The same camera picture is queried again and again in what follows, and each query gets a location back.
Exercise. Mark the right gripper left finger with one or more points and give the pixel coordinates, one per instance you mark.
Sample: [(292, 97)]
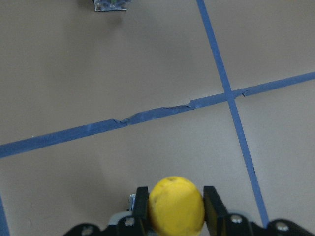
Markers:
[(136, 224)]

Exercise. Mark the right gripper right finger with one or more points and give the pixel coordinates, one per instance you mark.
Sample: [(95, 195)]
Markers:
[(219, 221)]

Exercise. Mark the yellow push button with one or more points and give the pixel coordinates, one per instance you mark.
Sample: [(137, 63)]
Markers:
[(176, 208)]

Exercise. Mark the green push button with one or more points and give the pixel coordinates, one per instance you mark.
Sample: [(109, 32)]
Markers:
[(110, 5)]

